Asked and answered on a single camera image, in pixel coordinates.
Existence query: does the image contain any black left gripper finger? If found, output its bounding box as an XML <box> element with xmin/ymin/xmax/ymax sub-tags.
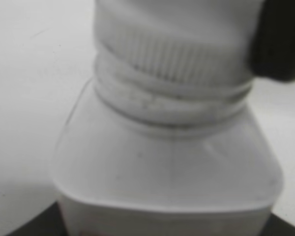
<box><xmin>249</xmin><ymin>0</ymin><xmax>295</xmax><ymax>82</ymax></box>

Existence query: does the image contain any white screw cap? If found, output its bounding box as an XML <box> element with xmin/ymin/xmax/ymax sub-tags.
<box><xmin>95</xmin><ymin>0</ymin><xmax>262</xmax><ymax>87</ymax></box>

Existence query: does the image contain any white yogurt drink bottle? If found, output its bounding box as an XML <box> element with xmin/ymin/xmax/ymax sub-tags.
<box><xmin>52</xmin><ymin>46</ymin><xmax>283</xmax><ymax>236</ymax></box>

